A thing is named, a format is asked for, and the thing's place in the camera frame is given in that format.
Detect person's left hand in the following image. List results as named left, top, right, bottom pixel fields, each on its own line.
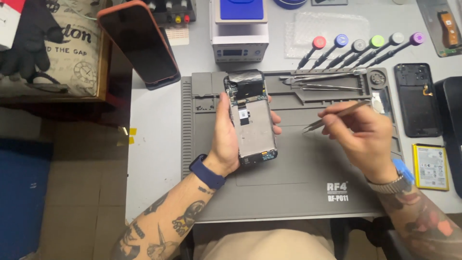
left=203, top=92, right=283, bottom=178

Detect person's right hand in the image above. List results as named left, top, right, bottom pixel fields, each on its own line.
left=318, top=102, right=398, bottom=182

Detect silver metal tweezers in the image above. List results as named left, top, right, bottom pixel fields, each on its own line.
left=302, top=100, right=372, bottom=134

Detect smartphone without back cover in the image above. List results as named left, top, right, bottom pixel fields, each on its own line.
left=223, top=69, right=279, bottom=167

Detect dark blue wrist band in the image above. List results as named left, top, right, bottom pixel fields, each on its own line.
left=189, top=154, right=227, bottom=190

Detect silver metal wristwatch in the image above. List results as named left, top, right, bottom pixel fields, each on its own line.
left=366, top=175, right=412, bottom=195

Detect black phone back cover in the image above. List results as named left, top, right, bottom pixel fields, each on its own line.
left=393, top=63, right=444, bottom=138

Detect thin silver pry tool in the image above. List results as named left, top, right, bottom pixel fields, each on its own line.
left=299, top=84, right=364, bottom=91

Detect yellow edged phone battery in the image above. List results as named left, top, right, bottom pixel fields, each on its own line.
left=412, top=143, right=450, bottom=191

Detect long silver tweezers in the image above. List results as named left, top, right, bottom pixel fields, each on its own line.
left=282, top=69, right=367, bottom=86

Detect grey silicone repair mat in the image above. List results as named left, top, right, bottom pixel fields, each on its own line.
left=180, top=68, right=405, bottom=223

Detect black case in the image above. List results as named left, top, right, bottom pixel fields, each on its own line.
left=435, top=76, right=462, bottom=199

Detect row of precision screwdrivers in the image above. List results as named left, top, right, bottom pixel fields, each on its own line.
left=297, top=32, right=426, bottom=71

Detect yellow tape pieces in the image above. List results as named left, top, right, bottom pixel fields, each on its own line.
left=116, top=127, right=138, bottom=147

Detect black seat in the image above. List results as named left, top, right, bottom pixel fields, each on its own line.
left=330, top=216, right=416, bottom=260

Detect person's beige trousers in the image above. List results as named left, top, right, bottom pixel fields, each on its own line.
left=193, top=229, right=337, bottom=260

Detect white heating station blue pad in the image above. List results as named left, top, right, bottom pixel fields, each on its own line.
left=209, top=0, right=270, bottom=64

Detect beige printed label sheet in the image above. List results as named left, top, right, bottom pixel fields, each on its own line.
left=165, top=24, right=190, bottom=46

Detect clear bubble wrap sheet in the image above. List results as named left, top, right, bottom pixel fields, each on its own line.
left=284, top=12, right=371, bottom=60

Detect wooden chair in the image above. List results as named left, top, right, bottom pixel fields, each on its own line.
left=0, top=0, right=133, bottom=128

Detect smartphone in orange case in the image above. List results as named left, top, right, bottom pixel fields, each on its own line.
left=96, top=0, right=180, bottom=86

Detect phone screen with orange flex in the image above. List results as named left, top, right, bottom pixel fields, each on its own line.
left=416, top=0, right=462, bottom=58

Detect black bench power supply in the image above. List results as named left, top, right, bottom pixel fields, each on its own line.
left=142, top=0, right=197, bottom=26

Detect blue tape roll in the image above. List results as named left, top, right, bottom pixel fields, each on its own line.
left=273, top=0, right=308, bottom=10

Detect printed beige cushion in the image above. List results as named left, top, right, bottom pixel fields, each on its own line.
left=0, top=0, right=102, bottom=97

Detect blue bin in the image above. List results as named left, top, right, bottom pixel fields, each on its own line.
left=0, top=138, right=54, bottom=260

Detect black glove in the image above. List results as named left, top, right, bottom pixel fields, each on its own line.
left=0, top=0, right=65, bottom=82

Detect red and white box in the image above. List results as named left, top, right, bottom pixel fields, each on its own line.
left=0, top=0, right=26, bottom=51

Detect light blue wrist strap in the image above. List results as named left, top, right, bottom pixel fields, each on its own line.
left=392, top=158, right=416, bottom=185

